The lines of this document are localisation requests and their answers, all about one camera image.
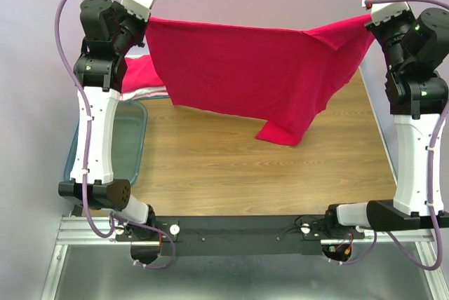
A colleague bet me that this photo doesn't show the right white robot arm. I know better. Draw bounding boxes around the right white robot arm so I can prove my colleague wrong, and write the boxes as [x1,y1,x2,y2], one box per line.
[322,8,448,238]

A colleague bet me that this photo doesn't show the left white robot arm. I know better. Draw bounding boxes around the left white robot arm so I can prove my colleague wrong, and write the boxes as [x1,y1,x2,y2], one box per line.
[58,0,156,240]

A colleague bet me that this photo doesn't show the folded white t-shirt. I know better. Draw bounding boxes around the folded white t-shirt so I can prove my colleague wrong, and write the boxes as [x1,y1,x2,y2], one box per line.
[121,86,168,96]

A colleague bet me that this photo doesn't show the folded pink t-shirt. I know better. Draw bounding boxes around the folded pink t-shirt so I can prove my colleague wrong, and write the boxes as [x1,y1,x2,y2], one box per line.
[120,93,169,101]

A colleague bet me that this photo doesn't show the teal plastic bin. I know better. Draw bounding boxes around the teal plastic bin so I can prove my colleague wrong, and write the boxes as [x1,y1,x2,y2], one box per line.
[63,100,148,189]

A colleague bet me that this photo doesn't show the metal lower shelf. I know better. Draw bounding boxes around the metal lower shelf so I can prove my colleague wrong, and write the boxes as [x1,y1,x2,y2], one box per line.
[42,243,448,299]

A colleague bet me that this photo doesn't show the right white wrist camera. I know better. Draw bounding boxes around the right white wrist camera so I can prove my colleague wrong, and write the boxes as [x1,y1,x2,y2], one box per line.
[361,0,410,26]

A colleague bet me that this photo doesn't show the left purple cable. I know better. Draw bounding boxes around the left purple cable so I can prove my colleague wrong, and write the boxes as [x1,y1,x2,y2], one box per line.
[57,0,131,238]

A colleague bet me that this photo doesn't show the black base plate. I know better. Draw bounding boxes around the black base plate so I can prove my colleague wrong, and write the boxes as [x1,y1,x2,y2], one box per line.
[115,214,366,257]

